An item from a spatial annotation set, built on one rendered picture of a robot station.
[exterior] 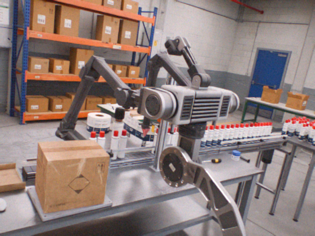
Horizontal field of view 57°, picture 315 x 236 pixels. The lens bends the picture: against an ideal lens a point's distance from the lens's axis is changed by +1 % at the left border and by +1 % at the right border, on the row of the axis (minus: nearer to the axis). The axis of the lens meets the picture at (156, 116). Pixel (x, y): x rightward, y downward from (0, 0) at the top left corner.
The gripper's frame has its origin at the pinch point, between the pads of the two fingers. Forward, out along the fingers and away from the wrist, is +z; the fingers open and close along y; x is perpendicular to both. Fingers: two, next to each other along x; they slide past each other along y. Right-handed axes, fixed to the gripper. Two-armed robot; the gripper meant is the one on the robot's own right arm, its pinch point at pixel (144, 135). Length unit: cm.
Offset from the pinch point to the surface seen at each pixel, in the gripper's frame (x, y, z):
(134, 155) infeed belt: 6.1, 10.6, 13.2
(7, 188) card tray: 18, 97, 16
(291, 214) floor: 38, -208, 102
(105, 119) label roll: -42.2, 11.7, 0.2
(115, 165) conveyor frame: 11.7, 29.6, 15.4
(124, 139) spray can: 8.1, 23.0, -1.4
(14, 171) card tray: -3, 90, 18
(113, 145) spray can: 7.6, 31.1, 2.6
